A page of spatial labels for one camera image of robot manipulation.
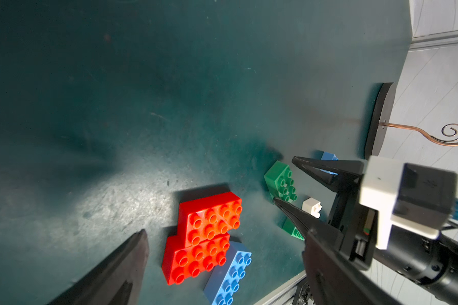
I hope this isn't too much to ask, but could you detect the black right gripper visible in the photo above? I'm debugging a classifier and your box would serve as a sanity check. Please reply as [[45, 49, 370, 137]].
[[274, 156, 377, 271]]

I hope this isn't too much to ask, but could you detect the large green lego brick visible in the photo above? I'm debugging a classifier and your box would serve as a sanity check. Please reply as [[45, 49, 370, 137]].
[[264, 161, 298, 203]]

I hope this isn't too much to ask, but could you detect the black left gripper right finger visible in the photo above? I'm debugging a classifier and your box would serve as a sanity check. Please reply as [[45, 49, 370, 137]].
[[302, 229, 399, 304]]

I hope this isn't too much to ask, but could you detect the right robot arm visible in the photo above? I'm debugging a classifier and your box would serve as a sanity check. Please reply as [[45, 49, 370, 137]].
[[274, 156, 458, 304]]

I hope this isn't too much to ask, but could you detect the red lego brick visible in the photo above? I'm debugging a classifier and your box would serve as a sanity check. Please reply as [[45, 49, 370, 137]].
[[162, 234, 230, 285], [177, 192, 243, 247]]

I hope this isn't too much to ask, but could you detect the small white lego brick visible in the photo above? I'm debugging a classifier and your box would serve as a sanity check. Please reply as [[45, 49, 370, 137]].
[[302, 198, 322, 219]]

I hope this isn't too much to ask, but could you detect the copper jewelry stand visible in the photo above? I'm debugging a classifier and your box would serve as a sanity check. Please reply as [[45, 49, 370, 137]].
[[364, 83, 458, 160]]

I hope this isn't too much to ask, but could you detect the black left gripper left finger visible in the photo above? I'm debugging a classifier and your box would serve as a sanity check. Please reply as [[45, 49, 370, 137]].
[[50, 230, 150, 304]]

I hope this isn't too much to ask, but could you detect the small green lego brick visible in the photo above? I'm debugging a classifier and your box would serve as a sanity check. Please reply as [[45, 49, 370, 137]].
[[282, 218, 305, 241]]

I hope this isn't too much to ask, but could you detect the long blue lego brick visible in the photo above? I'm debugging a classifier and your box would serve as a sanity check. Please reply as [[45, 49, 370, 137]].
[[204, 241, 252, 305]]

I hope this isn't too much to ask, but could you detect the small blue lego brick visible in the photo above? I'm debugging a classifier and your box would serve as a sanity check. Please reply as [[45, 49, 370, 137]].
[[321, 152, 338, 175]]

